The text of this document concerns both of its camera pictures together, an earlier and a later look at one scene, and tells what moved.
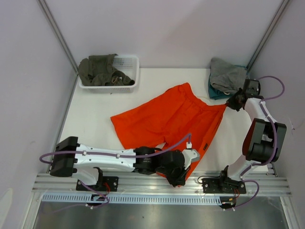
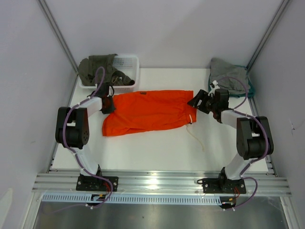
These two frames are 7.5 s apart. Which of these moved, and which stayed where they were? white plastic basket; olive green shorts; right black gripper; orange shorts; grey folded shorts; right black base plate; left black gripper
Moved: right black gripper; left black gripper; orange shorts
Stayed: grey folded shorts; white plastic basket; olive green shorts; right black base plate
